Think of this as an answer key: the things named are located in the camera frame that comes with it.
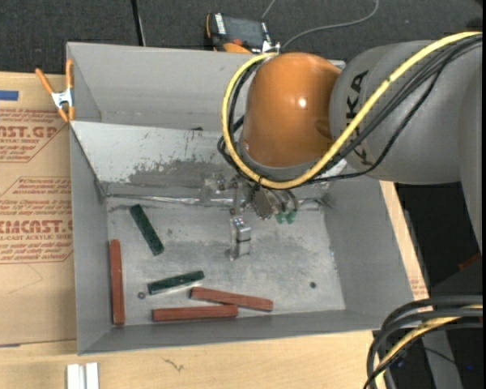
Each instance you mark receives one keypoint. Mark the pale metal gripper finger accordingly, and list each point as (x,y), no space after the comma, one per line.
(243,239)
(215,188)

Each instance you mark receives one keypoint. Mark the grey metal bin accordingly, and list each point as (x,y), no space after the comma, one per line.
(210,233)

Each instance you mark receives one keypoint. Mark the red-brown flat block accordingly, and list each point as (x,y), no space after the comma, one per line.
(231,299)
(194,313)
(116,282)

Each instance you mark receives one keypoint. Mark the dark green flat block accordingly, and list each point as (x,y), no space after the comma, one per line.
(147,230)
(175,282)

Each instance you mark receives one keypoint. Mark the brown cardboard board, red print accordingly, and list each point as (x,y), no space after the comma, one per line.
(28,201)

